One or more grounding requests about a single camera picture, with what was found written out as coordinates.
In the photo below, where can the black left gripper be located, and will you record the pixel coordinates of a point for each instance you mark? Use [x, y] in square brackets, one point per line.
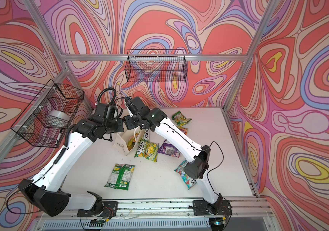
[121, 124]

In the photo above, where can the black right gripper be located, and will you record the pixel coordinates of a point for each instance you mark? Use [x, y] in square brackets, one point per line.
[128, 122]

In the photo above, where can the illustrated paper gift bag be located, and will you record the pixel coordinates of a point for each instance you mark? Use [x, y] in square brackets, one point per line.
[120, 142]

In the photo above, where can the green candy bag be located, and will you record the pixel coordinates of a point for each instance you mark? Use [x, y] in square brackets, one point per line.
[179, 119]
[120, 177]

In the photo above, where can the purple Fox's candy bag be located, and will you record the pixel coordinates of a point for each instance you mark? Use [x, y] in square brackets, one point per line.
[169, 149]

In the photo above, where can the teal Fox's mint bag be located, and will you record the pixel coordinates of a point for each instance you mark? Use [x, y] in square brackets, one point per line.
[189, 182]

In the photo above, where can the orange Fox's fruits bag large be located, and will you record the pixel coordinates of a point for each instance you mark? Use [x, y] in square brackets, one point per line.
[133, 141]

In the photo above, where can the orange pink Fox's fruits bag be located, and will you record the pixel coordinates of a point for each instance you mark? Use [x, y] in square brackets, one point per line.
[184, 130]

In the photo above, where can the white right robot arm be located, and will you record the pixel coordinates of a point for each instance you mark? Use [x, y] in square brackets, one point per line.
[197, 156]

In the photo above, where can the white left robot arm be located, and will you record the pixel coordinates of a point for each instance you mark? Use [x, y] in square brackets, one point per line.
[44, 190]

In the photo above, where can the green yellow Fox's bag upper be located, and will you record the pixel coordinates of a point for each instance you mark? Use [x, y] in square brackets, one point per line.
[146, 135]

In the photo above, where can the green yellow fox's bag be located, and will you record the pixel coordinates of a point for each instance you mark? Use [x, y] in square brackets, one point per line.
[148, 150]
[146, 135]

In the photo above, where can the green yellow Fox's bag lower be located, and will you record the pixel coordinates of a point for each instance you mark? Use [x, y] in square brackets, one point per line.
[148, 150]

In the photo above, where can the green candy bag front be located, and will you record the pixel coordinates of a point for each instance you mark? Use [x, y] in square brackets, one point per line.
[120, 177]

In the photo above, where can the white cylinder in basket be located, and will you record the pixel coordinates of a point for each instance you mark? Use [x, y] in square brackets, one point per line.
[57, 119]

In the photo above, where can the black wire basket back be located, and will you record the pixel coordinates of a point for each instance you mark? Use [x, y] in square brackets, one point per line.
[156, 65]

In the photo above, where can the black wire basket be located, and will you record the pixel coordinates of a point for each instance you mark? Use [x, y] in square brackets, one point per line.
[31, 125]
[156, 65]

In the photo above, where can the black wire basket left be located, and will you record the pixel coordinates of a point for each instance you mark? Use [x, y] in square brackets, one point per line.
[31, 125]

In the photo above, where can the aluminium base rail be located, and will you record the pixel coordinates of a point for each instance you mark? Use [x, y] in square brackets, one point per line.
[242, 214]

